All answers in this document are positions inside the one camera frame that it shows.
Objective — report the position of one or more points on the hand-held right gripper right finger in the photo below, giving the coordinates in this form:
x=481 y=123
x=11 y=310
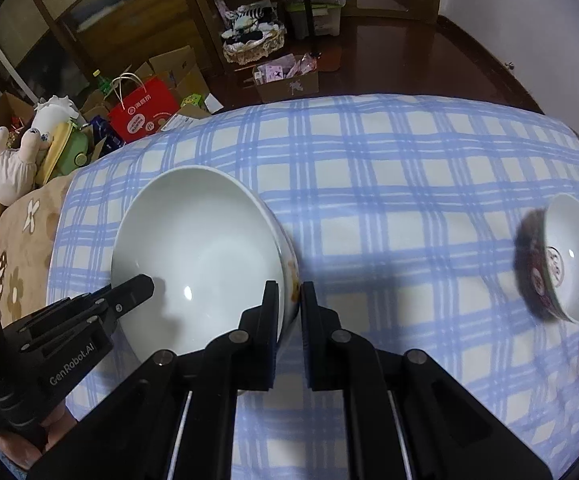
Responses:
x=312 y=340

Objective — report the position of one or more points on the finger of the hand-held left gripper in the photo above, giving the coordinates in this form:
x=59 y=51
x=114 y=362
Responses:
x=129 y=295

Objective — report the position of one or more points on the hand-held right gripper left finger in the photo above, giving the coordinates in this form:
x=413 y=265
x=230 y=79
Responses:
x=268 y=330

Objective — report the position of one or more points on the large white bowl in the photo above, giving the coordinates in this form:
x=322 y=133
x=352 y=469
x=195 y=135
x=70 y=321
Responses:
x=194 y=240

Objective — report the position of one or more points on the small dark red bowl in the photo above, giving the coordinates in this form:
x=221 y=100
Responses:
x=569 y=260

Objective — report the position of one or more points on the person's left hand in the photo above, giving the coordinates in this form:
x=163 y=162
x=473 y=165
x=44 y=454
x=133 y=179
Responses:
x=56 y=422

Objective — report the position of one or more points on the brown floral blanket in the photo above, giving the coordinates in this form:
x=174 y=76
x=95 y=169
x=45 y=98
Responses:
x=24 y=240

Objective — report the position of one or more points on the dark blue packet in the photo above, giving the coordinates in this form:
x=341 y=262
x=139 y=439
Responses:
x=104 y=135

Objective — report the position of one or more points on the beige plush toy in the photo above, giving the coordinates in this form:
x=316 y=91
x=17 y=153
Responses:
x=16 y=170

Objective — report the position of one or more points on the blue plaid cloth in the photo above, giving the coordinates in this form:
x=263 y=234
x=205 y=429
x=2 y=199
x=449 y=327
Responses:
x=394 y=185

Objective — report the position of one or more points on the red paper bag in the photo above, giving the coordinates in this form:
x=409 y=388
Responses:
x=144 y=115

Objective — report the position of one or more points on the white envelope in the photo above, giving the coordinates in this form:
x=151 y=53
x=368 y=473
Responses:
x=184 y=122

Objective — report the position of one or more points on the white plush toy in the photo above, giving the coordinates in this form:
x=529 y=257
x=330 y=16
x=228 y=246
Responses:
x=54 y=112

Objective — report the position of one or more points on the small green box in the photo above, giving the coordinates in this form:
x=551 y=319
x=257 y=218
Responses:
x=193 y=100

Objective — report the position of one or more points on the green bottle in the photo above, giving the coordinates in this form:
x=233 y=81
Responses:
x=104 y=82

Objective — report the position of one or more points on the cardboard box of packets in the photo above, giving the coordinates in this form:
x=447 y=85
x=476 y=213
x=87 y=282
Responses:
x=284 y=85

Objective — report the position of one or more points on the wicker basket with clothes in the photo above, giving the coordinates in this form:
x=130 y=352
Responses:
x=254 y=45

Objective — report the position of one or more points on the wooden cabinet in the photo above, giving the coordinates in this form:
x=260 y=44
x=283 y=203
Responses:
x=204 y=15

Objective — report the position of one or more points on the black folding stand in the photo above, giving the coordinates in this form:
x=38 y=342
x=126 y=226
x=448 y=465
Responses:
x=309 y=15

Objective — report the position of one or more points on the clear plastic storage bin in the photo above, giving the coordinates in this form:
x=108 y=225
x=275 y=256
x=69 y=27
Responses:
x=327 y=15

